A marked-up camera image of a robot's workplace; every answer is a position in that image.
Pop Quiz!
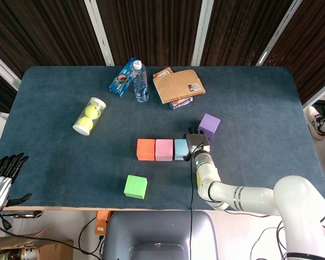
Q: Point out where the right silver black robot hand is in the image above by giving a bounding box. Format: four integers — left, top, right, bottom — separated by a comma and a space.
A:
183, 127, 211, 163

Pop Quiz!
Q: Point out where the light blue foam cube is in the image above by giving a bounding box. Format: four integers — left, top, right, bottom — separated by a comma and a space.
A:
174, 139, 190, 161

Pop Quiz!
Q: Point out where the purple foam cube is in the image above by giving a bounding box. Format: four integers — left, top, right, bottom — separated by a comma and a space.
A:
197, 113, 222, 140

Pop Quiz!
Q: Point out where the pink foam cube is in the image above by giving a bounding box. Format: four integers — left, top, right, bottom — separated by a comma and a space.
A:
154, 139, 174, 162

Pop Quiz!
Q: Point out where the red foam cube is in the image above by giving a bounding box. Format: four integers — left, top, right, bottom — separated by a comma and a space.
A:
136, 139, 155, 161

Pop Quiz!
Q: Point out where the green foam cube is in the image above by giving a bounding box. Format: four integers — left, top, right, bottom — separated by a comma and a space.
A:
123, 174, 148, 200

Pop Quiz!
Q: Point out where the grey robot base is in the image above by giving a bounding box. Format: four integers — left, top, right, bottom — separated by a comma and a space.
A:
101, 210, 219, 260

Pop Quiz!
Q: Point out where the chrome metal bar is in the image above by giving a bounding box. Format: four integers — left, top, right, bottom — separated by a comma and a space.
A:
1, 212, 43, 219

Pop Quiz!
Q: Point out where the blue white card box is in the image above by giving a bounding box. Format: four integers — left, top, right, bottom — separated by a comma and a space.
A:
169, 96, 193, 111

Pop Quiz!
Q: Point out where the brown cardboard package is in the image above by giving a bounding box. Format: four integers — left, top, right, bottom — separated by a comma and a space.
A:
153, 69, 206, 105

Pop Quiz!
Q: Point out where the glass bottle yellow label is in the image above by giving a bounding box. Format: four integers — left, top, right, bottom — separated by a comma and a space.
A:
0, 248, 40, 260

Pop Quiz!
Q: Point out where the blue felt table cloth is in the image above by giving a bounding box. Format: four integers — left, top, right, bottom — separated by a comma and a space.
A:
0, 66, 325, 212

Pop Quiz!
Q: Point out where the orange paper packet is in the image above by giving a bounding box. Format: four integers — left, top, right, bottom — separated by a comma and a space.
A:
152, 67, 174, 80

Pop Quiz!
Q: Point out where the clear plastic water bottle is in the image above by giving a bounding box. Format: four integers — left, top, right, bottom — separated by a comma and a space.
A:
132, 60, 150, 103

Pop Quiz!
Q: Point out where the brown cardboard box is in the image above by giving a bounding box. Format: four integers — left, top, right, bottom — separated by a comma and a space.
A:
0, 227, 74, 260

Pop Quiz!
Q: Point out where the blue cookie box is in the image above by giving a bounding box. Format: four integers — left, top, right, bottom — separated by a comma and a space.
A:
108, 57, 138, 98

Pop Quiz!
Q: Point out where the clear tennis ball tube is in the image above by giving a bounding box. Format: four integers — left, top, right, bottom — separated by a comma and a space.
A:
72, 97, 107, 136

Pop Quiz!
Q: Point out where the orange device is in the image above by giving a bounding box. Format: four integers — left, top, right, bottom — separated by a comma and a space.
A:
94, 210, 112, 236

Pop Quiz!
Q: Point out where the yellow tennis ball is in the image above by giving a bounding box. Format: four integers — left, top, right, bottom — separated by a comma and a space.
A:
84, 105, 102, 120
77, 116, 94, 130

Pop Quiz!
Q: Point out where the white orange sneaker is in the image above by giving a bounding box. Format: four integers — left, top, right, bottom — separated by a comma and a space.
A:
305, 106, 325, 141

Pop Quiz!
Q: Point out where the black left hand cable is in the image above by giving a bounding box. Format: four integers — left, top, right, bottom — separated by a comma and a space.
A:
0, 212, 101, 260

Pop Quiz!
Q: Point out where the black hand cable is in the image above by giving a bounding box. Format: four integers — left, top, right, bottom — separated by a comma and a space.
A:
189, 145, 206, 260
0, 212, 101, 260

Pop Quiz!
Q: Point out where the black right hand cable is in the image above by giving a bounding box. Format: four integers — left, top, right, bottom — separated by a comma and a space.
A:
189, 145, 206, 260

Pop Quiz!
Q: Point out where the black green power cable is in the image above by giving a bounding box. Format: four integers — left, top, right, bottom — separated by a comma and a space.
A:
78, 216, 105, 255

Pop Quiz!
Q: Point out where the white metal frame post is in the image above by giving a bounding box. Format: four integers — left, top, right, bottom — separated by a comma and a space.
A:
256, 0, 304, 67
191, 0, 215, 67
83, 0, 115, 67

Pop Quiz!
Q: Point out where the white metal frame beam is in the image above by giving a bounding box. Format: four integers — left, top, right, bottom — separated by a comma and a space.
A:
0, 47, 22, 92
303, 83, 325, 111

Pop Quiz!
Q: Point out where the black floor cable tangle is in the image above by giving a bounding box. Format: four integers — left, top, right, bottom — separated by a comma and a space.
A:
249, 220, 289, 260

